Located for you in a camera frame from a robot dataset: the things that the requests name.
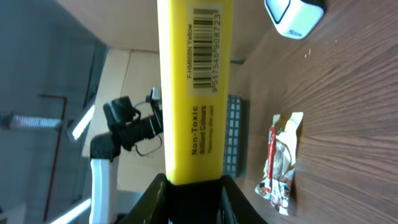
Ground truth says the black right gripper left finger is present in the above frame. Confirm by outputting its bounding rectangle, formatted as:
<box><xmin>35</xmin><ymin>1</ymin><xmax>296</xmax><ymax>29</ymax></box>
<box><xmin>116</xmin><ymin>174</ymin><xmax>169</xmax><ymax>224</ymax></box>

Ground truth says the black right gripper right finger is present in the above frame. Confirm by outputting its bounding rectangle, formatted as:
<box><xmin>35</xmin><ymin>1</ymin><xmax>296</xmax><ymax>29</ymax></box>
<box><xmin>219</xmin><ymin>175</ymin><xmax>267</xmax><ymax>224</ymax></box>

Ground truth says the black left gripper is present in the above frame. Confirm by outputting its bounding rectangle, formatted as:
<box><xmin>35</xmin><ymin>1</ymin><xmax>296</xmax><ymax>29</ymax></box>
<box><xmin>103</xmin><ymin>90</ymin><xmax>164</xmax><ymax>151</ymax></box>

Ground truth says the red stick snack packet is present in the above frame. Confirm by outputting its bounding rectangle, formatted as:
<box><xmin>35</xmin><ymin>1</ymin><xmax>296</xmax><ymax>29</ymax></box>
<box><xmin>267</xmin><ymin>127</ymin><xmax>275</xmax><ymax>193</ymax></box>

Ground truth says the beige brown snack pouch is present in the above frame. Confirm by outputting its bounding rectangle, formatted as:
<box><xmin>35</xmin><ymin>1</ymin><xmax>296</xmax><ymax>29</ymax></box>
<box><xmin>255</xmin><ymin>112</ymin><xmax>303</xmax><ymax>216</ymax></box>

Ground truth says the yellow highlighter pen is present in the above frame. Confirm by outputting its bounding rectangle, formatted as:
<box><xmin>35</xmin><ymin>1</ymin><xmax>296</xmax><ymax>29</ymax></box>
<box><xmin>157</xmin><ymin>0</ymin><xmax>234</xmax><ymax>224</ymax></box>

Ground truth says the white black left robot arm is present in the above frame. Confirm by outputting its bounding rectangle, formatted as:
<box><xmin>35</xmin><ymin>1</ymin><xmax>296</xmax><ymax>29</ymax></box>
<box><xmin>89</xmin><ymin>87</ymin><xmax>164</xmax><ymax>223</ymax></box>

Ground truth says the white barcode scanner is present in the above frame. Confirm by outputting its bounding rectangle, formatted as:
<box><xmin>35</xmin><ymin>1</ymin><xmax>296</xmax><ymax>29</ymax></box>
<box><xmin>264</xmin><ymin>0</ymin><xmax>326</xmax><ymax>40</ymax></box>

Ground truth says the ceiling light strip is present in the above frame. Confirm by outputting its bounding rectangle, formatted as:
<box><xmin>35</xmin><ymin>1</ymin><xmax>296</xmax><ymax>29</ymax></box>
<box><xmin>70</xmin><ymin>105</ymin><xmax>95</xmax><ymax>141</ymax></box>

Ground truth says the grey plastic shopping basket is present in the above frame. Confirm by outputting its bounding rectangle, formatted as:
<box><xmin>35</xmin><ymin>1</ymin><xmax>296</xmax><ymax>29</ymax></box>
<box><xmin>223</xmin><ymin>95</ymin><xmax>250</xmax><ymax>179</ymax></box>

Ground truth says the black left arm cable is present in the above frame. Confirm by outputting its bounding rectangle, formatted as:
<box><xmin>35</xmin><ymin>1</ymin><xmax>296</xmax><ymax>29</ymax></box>
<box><xmin>132</xmin><ymin>99</ymin><xmax>164</xmax><ymax>157</ymax></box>

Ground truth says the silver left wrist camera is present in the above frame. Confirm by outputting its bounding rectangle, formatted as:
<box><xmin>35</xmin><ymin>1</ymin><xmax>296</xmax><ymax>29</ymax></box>
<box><xmin>151</xmin><ymin>86</ymin><xmax>162</xmax><ymax>101</ymax></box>

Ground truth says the dark red metal frame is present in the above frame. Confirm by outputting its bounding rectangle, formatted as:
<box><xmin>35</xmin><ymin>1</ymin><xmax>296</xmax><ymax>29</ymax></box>
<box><xmin>37</xmin><ymin>93</ymin><xmax>68</xmax><ymax>222</ymax></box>

